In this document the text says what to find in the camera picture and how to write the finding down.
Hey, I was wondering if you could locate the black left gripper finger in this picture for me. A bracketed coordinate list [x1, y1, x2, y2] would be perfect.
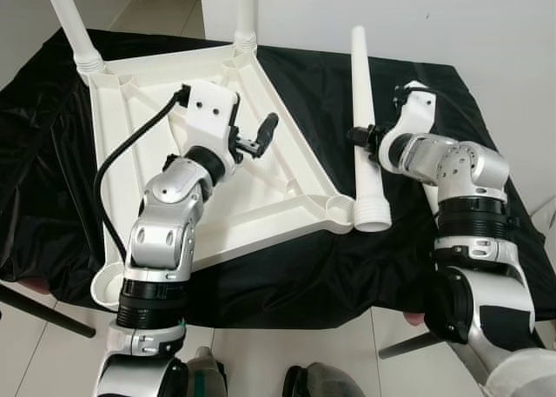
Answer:
[242, 112, 281, 158]

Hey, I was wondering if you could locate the white plastic table top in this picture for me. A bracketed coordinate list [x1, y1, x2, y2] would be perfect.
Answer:
[83, 36, 357, 314]

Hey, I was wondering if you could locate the black tablecloth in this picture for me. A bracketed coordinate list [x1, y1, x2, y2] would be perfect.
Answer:
[0, 28, 556, 330]

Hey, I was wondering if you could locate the silver robot left leg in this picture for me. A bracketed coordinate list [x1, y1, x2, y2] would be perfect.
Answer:
[184, 345, 228, 397]

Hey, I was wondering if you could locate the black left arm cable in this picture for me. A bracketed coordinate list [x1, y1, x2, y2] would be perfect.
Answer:
[92, 84, 192, 263]

